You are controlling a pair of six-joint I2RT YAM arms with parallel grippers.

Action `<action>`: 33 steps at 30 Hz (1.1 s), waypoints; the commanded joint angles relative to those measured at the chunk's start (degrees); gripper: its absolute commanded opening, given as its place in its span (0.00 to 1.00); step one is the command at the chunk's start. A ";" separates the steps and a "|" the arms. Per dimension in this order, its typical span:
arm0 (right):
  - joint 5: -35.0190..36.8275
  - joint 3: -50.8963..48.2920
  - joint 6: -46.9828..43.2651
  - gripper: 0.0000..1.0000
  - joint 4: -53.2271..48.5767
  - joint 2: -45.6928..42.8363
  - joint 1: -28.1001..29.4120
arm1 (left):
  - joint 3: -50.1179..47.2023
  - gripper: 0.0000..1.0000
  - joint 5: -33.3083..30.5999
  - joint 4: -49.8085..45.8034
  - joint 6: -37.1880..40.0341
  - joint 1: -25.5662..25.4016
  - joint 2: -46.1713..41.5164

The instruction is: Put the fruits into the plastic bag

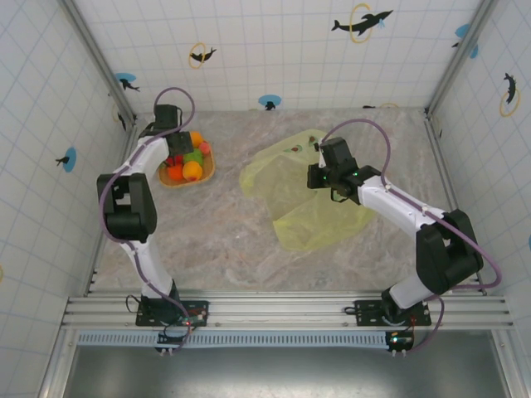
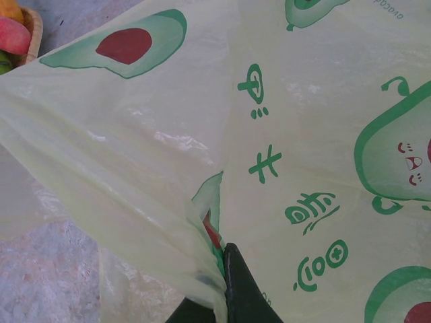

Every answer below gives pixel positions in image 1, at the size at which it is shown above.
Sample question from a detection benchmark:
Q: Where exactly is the yellow-orange toy orange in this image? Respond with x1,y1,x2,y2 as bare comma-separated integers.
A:
182,160,205,182

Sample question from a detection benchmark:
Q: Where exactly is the yellow-green printed plastic bag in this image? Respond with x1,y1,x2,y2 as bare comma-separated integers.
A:
239,129,375,251

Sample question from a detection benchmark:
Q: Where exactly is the woven bamboo basket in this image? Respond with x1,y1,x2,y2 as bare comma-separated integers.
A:
158,138,217,190

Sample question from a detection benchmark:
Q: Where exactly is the small circuit board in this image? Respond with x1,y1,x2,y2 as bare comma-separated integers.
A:
155,318,197,354
384,329,416,354

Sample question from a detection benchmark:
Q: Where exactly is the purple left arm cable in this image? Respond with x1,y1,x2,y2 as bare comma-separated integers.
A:
98,86,197,354

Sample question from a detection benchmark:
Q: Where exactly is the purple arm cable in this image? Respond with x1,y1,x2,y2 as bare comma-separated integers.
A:
321,118,504,356
98,86,197,354

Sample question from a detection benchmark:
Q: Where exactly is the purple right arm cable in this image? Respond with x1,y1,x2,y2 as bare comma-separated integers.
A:
321,118,504,356

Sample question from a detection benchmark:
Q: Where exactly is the aluminium corner post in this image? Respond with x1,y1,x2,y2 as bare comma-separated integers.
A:
57,0,139,122
425,0,499,115

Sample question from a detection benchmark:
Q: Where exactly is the aluminium side rail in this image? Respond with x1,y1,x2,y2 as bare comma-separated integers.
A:
423,108,489,296
84,122,142,296

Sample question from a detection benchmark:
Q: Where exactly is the aluminium front rail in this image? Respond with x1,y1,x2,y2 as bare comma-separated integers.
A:
61,289,514,332

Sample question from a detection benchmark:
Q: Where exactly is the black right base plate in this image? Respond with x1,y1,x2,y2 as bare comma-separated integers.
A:
353,298,433,328

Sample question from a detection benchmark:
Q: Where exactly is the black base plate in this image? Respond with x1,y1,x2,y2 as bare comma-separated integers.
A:
135,297,211,329
353,298,433,328

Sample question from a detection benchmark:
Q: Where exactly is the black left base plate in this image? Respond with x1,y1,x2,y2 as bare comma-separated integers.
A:
135,297,211,329

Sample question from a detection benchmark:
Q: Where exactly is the white slotted cable duct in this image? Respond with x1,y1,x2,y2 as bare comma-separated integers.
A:
76,330,416,347

